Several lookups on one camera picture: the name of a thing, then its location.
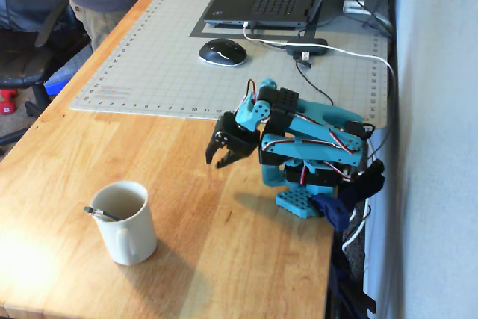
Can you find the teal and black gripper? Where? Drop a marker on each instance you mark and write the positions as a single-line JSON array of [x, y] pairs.
[[242, 146]]

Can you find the dark blue silver pen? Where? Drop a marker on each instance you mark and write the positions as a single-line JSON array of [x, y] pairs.
[[101, 213]]

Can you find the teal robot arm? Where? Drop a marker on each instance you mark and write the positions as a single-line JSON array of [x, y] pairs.
[[317, 113]]

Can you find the white ceramic mug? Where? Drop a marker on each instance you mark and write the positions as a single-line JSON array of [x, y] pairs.
[[130, 237]]

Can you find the grey gridded cutting mat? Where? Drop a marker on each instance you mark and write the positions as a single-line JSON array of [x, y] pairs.
[[164, 72]]

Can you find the black computer mouse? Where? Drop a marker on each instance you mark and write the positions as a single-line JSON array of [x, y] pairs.
[[223, 52]]

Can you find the navy blue table clamp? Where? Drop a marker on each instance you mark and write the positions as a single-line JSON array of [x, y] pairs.
[[332, 210]]

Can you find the black usb hub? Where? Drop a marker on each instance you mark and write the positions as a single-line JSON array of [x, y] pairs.
[[306, 46]]

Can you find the black office chair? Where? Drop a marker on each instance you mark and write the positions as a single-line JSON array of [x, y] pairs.
[[26, 54]]

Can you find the red dumbbell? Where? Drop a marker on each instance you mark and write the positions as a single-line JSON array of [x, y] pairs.
[[7, 102]]

